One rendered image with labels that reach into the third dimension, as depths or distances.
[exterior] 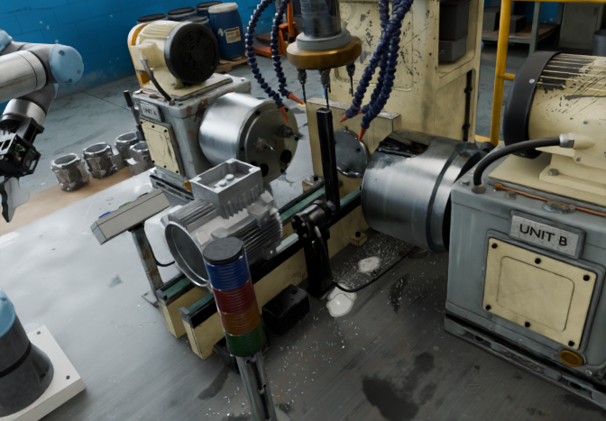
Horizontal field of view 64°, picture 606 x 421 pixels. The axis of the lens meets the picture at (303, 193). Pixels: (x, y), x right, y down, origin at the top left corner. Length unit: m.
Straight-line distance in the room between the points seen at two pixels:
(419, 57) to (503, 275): 0.60
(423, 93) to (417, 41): 0.13
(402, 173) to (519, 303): 0.33
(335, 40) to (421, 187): 0.40
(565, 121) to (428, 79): 0.51
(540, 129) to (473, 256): 0.26
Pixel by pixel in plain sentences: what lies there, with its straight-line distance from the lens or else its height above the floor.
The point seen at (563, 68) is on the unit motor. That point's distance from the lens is 0.87.
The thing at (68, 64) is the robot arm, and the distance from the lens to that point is 1.08.
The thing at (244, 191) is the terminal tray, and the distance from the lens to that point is 1.03.
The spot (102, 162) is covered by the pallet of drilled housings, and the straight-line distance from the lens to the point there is 3.66.
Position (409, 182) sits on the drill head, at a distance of 1.00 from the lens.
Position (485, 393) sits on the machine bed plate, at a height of 0.80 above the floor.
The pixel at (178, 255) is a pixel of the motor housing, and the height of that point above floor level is 0.98.
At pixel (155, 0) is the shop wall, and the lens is 7.12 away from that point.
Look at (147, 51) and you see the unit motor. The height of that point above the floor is 1.30.
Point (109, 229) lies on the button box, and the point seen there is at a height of 1.06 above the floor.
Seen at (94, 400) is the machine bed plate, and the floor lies 0.80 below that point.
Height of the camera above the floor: 1.61
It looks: 30 degrees down
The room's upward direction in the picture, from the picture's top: 8 degrees counter-clockwise
